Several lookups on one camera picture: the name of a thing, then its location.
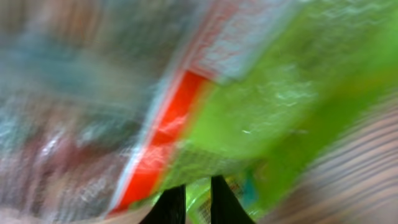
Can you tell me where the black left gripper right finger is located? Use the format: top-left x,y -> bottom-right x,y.
211,175 -> 255,224

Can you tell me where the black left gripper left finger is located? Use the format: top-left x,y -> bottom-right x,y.
140,185 -> 186,224

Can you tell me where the green Haribo gummy bag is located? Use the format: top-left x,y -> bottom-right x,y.
0,0 -> 398,224

